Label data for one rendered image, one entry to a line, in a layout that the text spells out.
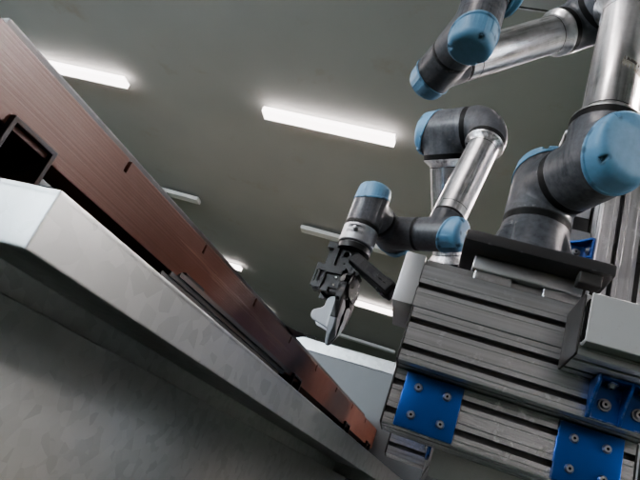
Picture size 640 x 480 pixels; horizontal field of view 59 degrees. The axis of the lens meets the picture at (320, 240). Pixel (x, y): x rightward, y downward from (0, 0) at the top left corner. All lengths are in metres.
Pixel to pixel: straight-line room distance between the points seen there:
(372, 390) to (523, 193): 1.06
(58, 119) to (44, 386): 0.23
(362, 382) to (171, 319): 1.60
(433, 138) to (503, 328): 0.72
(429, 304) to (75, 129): 0.58
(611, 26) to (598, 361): 0.60
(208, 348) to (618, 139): 0.72
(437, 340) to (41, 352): 0.57
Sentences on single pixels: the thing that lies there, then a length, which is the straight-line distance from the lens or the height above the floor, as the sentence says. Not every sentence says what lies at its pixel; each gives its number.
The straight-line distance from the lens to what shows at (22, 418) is 0.53.
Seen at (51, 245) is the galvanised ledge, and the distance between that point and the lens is 0.28.
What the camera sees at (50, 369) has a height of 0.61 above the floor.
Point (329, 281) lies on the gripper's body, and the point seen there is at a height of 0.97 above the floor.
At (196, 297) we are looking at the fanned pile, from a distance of 0.51.
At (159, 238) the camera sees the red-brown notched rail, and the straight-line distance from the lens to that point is 0.66.
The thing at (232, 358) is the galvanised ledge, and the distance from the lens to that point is 0.44.
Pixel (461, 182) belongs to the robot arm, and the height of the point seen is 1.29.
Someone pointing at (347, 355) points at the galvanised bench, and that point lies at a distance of 1.97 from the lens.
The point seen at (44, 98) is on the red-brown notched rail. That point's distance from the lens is 0.53.
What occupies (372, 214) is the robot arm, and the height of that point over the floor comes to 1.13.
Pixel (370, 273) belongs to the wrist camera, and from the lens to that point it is 1.12.
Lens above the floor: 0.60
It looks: 22 degrees up
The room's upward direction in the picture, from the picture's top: 21 degrees clockwise
